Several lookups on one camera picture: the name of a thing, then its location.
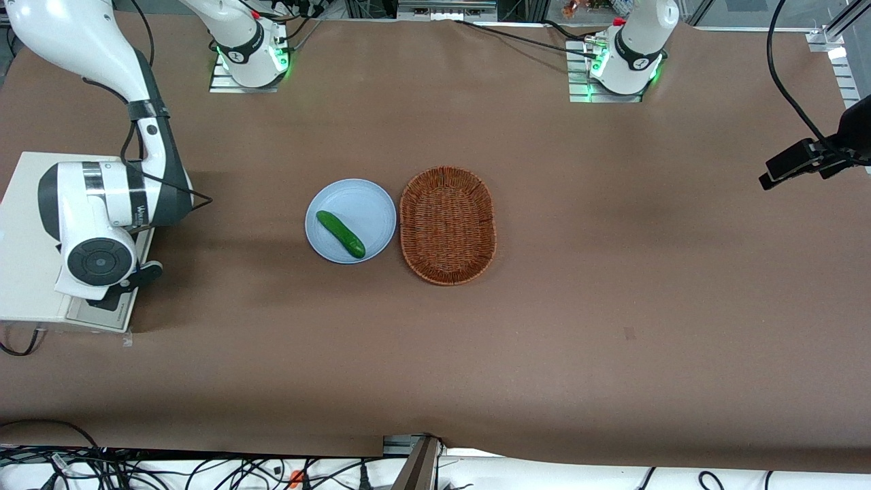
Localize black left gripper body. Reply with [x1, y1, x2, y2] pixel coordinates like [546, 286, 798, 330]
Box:
[837, 94, 871, 166]

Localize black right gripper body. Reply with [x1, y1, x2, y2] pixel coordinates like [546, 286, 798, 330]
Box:
[87, 261, 164, 312]

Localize white toaster oven body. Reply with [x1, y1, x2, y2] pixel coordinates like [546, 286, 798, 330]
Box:
[0, 151, 156, 334]

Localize slotted aluminium plate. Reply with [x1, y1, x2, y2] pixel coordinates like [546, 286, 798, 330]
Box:
[829, 54, 864, 110]

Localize green cucumber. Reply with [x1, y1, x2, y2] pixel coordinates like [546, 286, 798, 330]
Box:
[315, 210, 367, 259]

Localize brown table cover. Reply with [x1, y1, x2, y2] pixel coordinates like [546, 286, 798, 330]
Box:
[0, 10, 871, 474]

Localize light blue round plate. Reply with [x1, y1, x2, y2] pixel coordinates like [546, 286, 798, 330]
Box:
[305, 178, 397, 265]

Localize brown oval wicker basket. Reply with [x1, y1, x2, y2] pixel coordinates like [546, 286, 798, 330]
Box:
[399, 165, 497, 287]

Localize dark metal bar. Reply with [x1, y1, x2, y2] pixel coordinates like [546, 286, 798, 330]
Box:
[391, 436, 442, 490]

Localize aluminium frame bracket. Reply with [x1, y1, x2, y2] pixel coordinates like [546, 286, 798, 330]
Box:
[806, 0, 871, 54]

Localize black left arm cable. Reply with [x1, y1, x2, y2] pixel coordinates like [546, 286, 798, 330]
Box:
[766, 0, 841, 159]

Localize black oven power cord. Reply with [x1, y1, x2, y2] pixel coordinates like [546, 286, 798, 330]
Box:
[0, 328, 42, 358]

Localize black arched floor cable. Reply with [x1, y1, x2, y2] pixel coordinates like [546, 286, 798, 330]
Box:
[0, 419, 103, 453]

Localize black cable tangle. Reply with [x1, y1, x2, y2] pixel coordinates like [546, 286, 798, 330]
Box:
[0, 446, 382, 490]

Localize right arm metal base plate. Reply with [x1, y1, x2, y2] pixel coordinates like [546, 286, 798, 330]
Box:
[208, 34, 290, 94]

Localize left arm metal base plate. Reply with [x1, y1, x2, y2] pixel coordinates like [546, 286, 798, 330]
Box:
[566, 39, 644, 104]

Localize short black tabletop cable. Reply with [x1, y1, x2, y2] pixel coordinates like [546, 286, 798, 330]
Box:
[541, 19, 601, 44]

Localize long black tabletop cable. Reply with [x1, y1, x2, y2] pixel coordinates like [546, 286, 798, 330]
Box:
[449, 19, 603, 61]

